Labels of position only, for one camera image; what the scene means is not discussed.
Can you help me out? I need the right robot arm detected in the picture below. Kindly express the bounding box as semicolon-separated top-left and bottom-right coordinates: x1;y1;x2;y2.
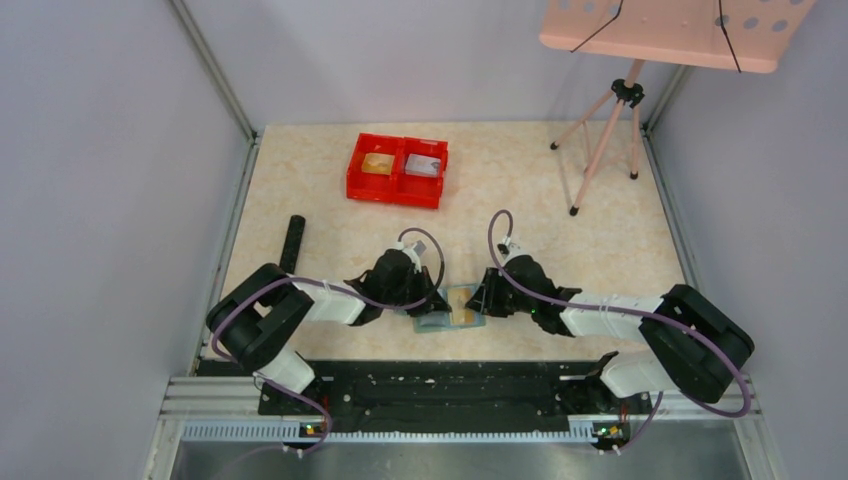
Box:
466;254;755;406

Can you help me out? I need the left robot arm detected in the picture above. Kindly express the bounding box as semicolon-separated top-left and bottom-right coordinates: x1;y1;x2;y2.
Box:
206;245;451;393

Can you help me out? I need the silver card in bin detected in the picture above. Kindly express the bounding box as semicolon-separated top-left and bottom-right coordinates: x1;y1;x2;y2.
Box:
404;154;442;178

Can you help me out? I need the gold card in bin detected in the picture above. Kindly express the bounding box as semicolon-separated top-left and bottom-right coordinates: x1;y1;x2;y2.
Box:
361;152;395;175

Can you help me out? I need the red two-compartment bin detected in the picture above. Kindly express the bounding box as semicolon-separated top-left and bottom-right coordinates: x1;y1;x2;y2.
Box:
345;133;449;209

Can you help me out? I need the black perforated bar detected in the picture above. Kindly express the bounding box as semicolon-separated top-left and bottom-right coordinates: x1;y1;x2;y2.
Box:
278;215;306;274

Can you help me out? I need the pink tripod stand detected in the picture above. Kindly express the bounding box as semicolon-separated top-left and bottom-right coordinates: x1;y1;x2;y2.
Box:
549;59;646;217

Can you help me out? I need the pink perforated tray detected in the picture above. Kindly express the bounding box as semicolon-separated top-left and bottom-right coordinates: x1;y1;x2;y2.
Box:
539;0;816;74

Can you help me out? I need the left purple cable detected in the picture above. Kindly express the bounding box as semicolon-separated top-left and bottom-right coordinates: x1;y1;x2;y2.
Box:
210;227;446;455

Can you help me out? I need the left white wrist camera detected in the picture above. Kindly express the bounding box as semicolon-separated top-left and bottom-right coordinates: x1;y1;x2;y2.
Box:
395;241;427;272

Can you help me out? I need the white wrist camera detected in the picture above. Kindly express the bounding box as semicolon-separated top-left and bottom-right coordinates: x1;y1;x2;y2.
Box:
497;236;528;266
395;241;427;272

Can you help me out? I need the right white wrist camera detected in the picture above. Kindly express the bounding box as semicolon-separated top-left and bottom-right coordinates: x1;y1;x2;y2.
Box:
497;236;528;266

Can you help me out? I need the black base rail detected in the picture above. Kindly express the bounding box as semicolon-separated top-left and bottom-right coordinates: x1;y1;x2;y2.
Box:
195;357;723;439

